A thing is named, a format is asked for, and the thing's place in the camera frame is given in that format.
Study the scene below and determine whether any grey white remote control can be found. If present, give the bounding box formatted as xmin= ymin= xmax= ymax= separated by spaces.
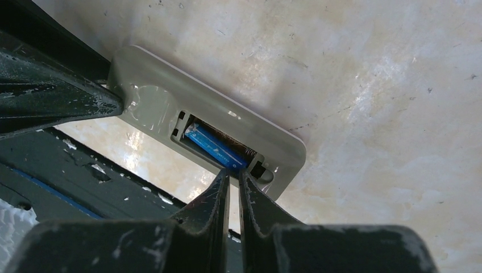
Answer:
xmin=107 ymin=45 xmax=306 ymax=199

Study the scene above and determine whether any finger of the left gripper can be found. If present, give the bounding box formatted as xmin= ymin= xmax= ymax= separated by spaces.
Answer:
xmin=1 ymin=1 xmax=124 ymax=139

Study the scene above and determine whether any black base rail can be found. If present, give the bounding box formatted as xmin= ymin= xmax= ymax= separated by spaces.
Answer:
xmin=0 ymin=126 xmax=242 ymax=273

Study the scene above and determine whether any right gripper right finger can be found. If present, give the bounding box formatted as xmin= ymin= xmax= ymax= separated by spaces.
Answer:
xmin=239 ymin=171 xmax=438 ymax=272

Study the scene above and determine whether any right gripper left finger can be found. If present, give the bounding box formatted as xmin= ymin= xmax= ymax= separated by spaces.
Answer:
xmin=5 ymin=169 xmax=230 ymax=272

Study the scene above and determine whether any blue AAA battery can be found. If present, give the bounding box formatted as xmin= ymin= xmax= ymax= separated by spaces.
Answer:
xmin=184 ymin=122 xmax=248 ymax=171

